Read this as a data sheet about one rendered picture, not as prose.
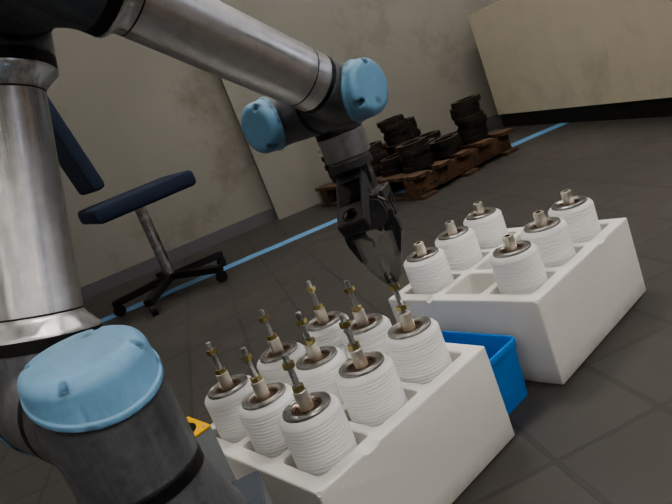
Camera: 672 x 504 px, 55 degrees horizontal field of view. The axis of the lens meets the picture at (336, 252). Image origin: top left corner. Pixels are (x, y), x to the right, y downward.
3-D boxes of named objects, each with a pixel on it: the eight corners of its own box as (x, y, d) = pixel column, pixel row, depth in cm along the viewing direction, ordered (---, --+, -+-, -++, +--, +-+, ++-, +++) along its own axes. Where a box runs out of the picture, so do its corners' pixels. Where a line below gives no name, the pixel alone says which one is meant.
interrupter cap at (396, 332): (436, 329, 104) (435, 325, 104) (392, 346, 104) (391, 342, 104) (426, 314, 111) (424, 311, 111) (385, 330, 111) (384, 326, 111)
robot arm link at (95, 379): (112, 530, 52) (35, 388, 49) (52, 497, 62) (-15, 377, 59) (223, 441, 60) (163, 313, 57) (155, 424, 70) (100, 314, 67)
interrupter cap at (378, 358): (337, 366, 104) (335, 363, 104) (380, 349, 104) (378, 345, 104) (342, 385, 97) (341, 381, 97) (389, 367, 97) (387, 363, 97)
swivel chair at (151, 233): (233, 257, 358) (147, 58, 331) (238, 282, 297) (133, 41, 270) (120, 304, 350) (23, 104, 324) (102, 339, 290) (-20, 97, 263)
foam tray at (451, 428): (516, 435, 112) (485, 345, 107) (365, 600, 89) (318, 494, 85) (368, 403, 142) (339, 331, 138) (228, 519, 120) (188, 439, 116)
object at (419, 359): (477, 422, 107) (443, 327, 103) (423, 443, 107) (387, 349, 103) (461, 397, 116) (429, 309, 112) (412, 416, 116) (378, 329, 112)
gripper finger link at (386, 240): (416, 266, 109) (396, 216, 106) (412, 279, 103) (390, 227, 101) (399, 271, 110) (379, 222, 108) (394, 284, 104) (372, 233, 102)
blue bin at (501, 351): (535, 390, 123) (517, 335, 120) (504, 423, 116) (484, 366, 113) (421, 373, 146) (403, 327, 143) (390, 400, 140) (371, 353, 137)
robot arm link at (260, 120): (276, 89, 83) (330, 69, 90) (227, 110, 91) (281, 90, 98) (298, 146, 85) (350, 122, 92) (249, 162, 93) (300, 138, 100)
